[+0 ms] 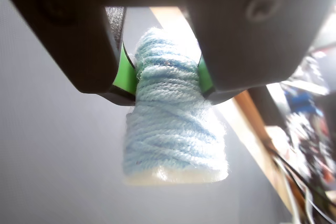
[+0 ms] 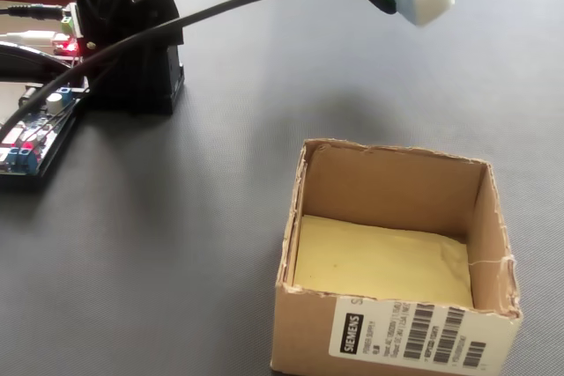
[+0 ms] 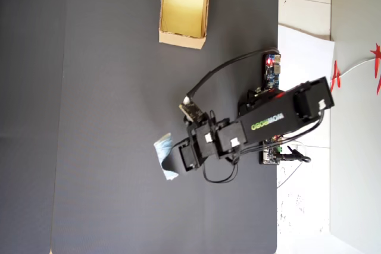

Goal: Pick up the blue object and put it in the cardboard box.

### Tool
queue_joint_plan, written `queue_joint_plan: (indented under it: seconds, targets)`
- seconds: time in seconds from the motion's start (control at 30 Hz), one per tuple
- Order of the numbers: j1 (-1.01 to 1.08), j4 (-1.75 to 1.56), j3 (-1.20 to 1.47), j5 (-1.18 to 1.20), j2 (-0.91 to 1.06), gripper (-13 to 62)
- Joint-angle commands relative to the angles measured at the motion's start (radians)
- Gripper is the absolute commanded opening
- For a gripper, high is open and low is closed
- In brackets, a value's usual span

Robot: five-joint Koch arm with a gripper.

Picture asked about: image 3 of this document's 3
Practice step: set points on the open cardboard box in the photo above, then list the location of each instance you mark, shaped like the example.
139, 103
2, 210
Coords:
181, 43

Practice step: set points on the white paper sheet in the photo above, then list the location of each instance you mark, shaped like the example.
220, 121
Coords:
303, 66

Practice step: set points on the dark textured mat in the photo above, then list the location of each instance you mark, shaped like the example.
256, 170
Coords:
26, 117
119, 117

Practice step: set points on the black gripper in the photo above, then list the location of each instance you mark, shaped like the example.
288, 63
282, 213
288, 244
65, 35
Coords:
196, 147

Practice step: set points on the grey sheet with red marks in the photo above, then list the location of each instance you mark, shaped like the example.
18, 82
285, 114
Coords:
357, 147

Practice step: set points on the blue control board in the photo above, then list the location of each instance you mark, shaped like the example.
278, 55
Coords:
271, 72

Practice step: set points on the camera circuit board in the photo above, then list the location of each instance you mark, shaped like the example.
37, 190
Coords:
192, 111

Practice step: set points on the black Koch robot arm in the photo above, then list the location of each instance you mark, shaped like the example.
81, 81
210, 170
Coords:
268, 123

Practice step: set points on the small motor driver board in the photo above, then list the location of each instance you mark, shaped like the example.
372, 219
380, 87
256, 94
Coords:
269, 156

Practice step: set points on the light blue yarn block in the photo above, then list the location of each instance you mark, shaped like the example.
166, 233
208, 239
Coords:
162, 150

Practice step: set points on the black barrel power plug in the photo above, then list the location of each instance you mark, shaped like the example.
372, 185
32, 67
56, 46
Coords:
291, 157

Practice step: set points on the yellow sheet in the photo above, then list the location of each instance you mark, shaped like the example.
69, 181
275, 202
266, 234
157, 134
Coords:
184, 10

